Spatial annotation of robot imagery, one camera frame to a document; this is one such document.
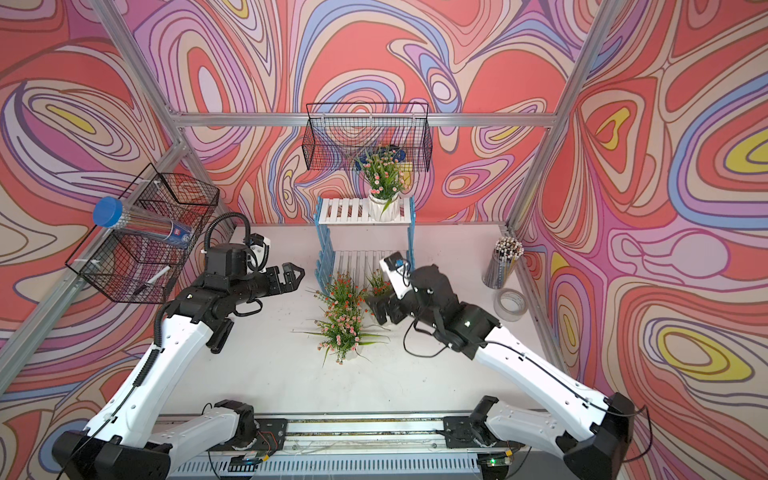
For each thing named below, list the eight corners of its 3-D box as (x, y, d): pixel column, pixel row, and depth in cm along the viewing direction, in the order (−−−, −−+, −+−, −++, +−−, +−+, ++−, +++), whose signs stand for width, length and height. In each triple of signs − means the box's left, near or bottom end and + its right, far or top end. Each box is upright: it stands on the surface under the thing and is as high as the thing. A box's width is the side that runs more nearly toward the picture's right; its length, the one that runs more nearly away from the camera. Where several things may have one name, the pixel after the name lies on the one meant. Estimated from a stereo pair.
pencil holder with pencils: (485, 289, 101) (499, 258, 88) (479, 268, 107) (492, 236, 94) (509, 289, 101) (527, 258, 88) (503, 268, 107) (519, 236, 94)
